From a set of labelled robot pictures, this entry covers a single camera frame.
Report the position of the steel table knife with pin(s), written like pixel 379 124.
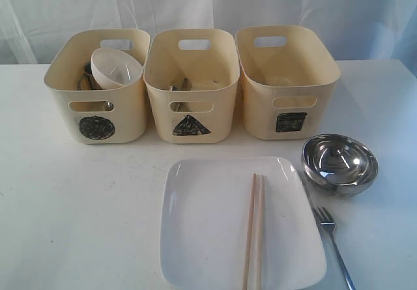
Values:
pixel 185 86

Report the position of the steel spoon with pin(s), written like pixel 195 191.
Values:
pixel 175 106

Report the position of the white square plate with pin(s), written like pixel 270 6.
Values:
pixel 204 223

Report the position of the wooden chopstick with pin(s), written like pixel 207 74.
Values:
pixel 249 234
pixel 259 234

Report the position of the small white bowl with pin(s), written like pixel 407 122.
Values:
pixel 113 68

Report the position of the stainless steel bowl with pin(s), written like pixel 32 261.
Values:
pixel 338 165

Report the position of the steel mug front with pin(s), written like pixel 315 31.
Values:
pixel 87 81

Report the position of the steel mug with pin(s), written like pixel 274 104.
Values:
pixel 87 81
pixel 108 106

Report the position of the steel fork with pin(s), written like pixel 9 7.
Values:
pixel 327 222

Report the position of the cream bin triangle mark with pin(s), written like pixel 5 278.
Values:
pixel 208 58

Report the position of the cream bin square mark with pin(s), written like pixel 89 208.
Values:
pixel 288 76

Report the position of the cream bin circle mark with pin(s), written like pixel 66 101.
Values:
pixel 83 111

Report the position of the white backdrop curtain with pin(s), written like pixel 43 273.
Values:
pixel 33 31

